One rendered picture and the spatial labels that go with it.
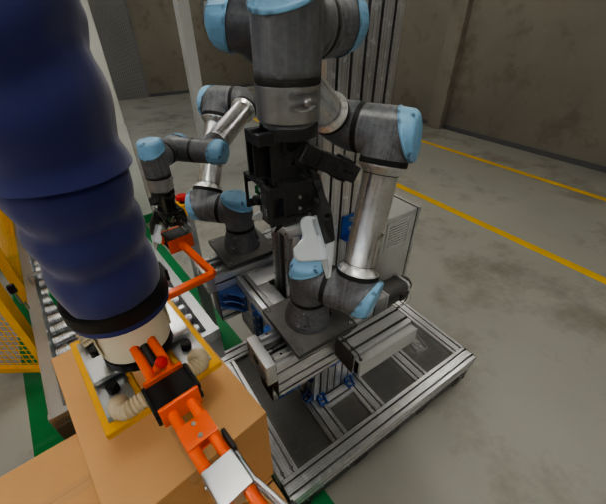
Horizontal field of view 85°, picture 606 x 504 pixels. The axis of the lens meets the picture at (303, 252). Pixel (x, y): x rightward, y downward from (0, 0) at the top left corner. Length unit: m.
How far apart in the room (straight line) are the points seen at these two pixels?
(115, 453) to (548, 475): 1.94
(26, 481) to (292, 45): 1.56
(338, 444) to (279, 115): 1.57
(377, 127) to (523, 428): 1.94
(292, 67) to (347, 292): 0.61
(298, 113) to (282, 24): 0.08
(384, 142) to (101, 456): 1.01
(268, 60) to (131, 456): 0.93
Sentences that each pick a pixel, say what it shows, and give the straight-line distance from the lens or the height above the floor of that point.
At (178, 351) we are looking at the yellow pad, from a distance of 1.00.
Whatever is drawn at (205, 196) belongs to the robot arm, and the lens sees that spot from 1.34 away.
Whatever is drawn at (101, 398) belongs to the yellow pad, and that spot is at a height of 1.08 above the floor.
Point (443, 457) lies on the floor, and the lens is 2.10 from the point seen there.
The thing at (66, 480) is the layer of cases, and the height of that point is 0.54.
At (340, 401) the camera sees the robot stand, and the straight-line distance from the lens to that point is 1.87.
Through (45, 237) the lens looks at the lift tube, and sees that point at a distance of 0.71.
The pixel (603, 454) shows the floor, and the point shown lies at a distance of 2.51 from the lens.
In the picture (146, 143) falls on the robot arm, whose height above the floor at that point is 1.54.
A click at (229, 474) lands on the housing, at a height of 1.20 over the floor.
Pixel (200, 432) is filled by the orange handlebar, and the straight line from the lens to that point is 0.72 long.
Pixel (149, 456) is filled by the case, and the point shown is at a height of 0.94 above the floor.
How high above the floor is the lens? 1.82
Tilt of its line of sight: 36 degrees down
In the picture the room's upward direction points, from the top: straight up
